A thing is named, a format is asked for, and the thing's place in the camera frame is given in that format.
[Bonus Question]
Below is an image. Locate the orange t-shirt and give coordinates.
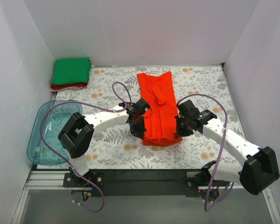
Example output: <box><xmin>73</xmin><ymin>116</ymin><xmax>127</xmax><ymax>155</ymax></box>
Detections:
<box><xmin>137</xmin><ymin>71</ymin><xmax>182</xmax><ymax>147</ymax></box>

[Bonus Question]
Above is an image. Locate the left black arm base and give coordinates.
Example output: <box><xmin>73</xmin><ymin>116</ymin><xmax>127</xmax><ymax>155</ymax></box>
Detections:
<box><xmin>63</xmin><ymin>171</ymin><xmax>105</xmax><ymax>188</ymax></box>

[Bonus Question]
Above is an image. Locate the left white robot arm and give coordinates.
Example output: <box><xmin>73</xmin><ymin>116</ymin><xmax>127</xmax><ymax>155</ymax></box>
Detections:
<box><xmin>58</xmin><ymin>98</ymin><xmax>150</xmax><ymax>187</ymax></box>

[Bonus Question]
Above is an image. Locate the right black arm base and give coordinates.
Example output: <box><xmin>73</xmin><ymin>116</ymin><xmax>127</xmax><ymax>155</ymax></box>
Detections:
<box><xmin>182</xmin><ymin>172</ymin><xmax>211</xmax><ymax>187</ymax></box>

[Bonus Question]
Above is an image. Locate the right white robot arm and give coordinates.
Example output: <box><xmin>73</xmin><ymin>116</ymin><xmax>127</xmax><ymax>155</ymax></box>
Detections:
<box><xmin>175</xmin><ymin>100</ymin><xmax>280</xmax><ymax>195</ymax></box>

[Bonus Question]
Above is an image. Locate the floral patterned table mat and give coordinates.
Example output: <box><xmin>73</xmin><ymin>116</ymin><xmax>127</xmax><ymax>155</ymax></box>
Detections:
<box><xmin>56</xmin><ymin>66</ymin><xmax>243</xmax><ymax>169</ymax></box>

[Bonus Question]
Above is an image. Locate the folded pink t-shirt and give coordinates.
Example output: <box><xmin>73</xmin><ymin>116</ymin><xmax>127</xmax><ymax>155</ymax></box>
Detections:
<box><xmin>50</xmin><ymin>86</ymin><xmax>83</xmax><ymax>92</ymax></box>

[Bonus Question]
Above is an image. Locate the folded green t-shirt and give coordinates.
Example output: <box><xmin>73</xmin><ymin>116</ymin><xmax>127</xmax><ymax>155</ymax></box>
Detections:
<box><xmin>51</xmin><ymin>57</ymin><xmax>92</xmax><ymax>85</ymax></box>

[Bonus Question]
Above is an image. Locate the clear teal plastic bin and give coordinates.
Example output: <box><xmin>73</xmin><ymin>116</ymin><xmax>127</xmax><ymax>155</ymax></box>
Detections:
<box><xmin>27</xmin><ymin>100</ymin><xmax>83</xmax><ymax>165</ymax></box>

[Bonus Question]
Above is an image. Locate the aluminium frame rail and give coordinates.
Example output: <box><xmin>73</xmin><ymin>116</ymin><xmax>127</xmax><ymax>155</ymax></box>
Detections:
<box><xmin>13</xmin><ymin>171</ymin><xmax>280</xmax><ymax>224</ymax></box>

